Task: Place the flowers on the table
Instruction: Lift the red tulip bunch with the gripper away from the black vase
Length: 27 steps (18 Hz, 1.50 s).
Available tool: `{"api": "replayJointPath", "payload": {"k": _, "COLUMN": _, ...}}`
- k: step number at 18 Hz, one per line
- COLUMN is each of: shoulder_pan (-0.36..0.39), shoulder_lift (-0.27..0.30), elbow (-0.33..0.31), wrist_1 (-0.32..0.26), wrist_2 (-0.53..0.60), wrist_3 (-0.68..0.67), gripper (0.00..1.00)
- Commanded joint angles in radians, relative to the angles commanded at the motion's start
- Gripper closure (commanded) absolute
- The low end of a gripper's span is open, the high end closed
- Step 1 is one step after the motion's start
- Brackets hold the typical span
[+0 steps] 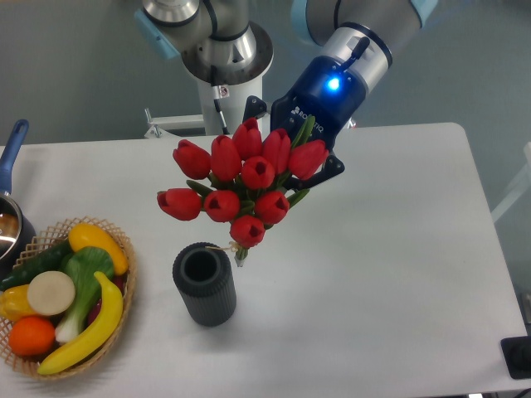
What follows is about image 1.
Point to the green bok choy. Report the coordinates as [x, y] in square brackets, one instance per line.
[81, 267]

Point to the red tulip bouquet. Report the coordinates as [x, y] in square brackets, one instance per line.
[241, 180]

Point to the green cucumber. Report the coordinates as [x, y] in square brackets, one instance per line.
[47, 260]

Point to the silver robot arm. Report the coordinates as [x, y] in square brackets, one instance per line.
[227, 54]

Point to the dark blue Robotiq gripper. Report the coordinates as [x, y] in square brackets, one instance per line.
[326, 93]

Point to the dark grey ribbed vase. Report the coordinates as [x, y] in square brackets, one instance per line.
[203, 276]

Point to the yellow squash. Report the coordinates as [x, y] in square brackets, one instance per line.
[87, 235]

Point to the orange fruit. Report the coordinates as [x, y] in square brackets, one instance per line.
[31, 336]

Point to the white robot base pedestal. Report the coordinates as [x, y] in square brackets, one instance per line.
[222, 108]

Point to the yellow banana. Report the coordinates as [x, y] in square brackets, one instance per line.
[78, 349]

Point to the yellow bell pepper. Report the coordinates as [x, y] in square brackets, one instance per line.
[15, 305]

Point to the woven wicker basket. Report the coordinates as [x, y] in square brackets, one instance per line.
[47, 238]

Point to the black device at table edge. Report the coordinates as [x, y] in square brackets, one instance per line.
[516, 351]

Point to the white round radish slice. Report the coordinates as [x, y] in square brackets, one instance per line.
[51, 293]

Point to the blue handled saucepan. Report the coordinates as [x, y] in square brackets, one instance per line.
[16, 230]

